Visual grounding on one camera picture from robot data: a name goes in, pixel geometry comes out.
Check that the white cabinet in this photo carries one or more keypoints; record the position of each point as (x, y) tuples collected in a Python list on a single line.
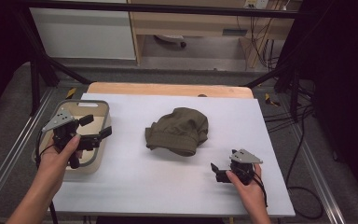
[(84, 34)]

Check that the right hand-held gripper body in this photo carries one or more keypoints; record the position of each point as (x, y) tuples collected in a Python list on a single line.
[(245, 157)]

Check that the person's right hand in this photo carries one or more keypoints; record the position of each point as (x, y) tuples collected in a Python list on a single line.
[(248, 193)]

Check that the black horizontal frame bar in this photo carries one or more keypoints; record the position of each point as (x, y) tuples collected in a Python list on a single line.
[(167, 8)]

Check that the olive green hat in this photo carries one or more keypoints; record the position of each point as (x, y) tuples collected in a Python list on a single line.
[(178, 130)]

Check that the person's left hand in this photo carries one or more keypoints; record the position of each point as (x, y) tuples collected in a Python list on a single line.
[(54, 165)]

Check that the white power strip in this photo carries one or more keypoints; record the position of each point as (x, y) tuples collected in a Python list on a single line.
[(256, 3)]

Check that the aluminium rail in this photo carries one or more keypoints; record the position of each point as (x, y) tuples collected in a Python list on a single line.
[(318, 177), (15, 146)]

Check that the yellow black tape piece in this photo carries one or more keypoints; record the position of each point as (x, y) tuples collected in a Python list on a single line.
[(71, 93), (272, 100)]

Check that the white table board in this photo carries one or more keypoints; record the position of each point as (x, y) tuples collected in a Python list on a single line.
[(167, 186)]

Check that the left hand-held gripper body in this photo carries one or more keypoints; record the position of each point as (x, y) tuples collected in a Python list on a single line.
[(62, 130)]

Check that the beige basket with grey rim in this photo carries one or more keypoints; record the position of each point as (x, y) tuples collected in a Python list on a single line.
[(101, 109)]

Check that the light wooden table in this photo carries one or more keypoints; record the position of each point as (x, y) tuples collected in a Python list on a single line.
[(155, 89)]

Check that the white office chair base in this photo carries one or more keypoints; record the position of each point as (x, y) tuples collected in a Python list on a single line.
[(171, 38)]

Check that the light wooden desk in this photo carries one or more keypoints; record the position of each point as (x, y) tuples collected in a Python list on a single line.
[(199, 23)]

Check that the black metal frame stand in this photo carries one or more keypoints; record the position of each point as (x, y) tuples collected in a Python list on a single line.
[(35, 77), (287, 77)]

